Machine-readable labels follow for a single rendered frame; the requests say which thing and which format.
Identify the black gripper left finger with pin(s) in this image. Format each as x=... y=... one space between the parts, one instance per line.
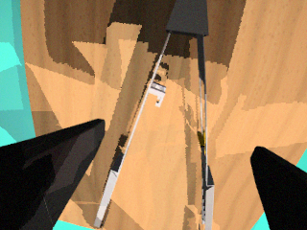
x=38 y=175

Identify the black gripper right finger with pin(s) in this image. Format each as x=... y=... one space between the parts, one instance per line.
x=282 y=188

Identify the wooden board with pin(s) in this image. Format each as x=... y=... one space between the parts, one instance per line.
x=89 y=59

